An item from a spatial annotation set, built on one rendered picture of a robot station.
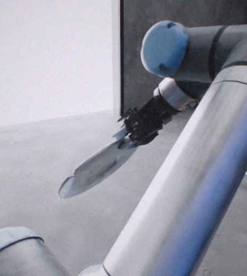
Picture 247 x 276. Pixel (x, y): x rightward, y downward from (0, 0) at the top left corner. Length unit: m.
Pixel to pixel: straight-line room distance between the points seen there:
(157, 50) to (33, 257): 0.30
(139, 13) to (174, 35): 4.61
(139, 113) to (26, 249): 0.33
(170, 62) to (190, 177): 0.18
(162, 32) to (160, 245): 0.27
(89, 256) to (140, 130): 1.37
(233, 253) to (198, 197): 1.72
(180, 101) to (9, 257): 0.37
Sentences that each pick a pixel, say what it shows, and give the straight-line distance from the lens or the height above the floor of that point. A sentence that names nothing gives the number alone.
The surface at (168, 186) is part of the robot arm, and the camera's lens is 0.23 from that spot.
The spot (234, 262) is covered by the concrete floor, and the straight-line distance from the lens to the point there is 1.88.
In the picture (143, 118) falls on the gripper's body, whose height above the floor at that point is 1.16.
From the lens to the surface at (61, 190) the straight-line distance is 0.67.
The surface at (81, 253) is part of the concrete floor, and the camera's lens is 1.82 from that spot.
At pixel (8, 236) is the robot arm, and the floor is 1.08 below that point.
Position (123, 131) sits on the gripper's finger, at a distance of 0.62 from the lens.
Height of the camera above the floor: 1.30
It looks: 21 degrees down
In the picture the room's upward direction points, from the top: straight up
